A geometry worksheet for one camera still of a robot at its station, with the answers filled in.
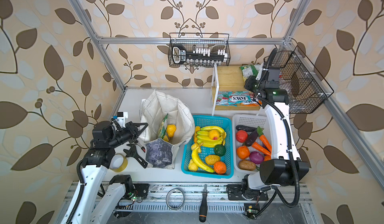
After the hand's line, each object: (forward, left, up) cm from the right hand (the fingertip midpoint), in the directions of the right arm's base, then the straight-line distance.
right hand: (249, 82), depth 74 cm
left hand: (-17, +50, -10) cm, 54 cm away
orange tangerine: (-32, +16, -29) cm, 46 cm away
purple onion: (-27, -5, -30) cm, 41 cm away
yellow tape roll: (-28, +68, -34) cm, 81 cm away
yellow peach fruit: (-14, +17, -28) cm, 36 cm away
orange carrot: (-21, -9, -32) cm, 39 cm away
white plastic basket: (-4, -8, -29) cm, 31 cm away
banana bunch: (-13, +23, -31) cm, 41 cm away
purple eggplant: (-16, -5, -29) cm, 34 cm away
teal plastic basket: (-26, +11, -30) cm, 41 cm away
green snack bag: (-12, +47, -23) cm, 53 cm away
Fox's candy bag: (+2, +5, -15) cm, 16 cm away
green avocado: (-22, +15, -30) cm, 40 cm away
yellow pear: (-8, +43, -30) cm, 53 cm away
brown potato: (-31, +1, -30) cm, 43 cm away
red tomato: (-15, +1, -30) cm, 33 cm away
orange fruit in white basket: (-25, +2, -29) cm, 38 cm away
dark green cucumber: (-7, -1, -32) cm, 33 cm away
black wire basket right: (-6, -26, 0) cm, 27 cm away
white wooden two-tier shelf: (+7, +9, -3) cm, 12 cm away
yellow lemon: (-19, +29, -31) cm, 46 cm away
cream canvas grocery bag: (-27, +46, -21) cm, 57 cm away
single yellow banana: (-29, +27, -30) cm, 49 cm away
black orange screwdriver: (-51, +26, -34) cm, 66 cm away
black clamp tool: (-26, +58, -36) cm, 73 cm away
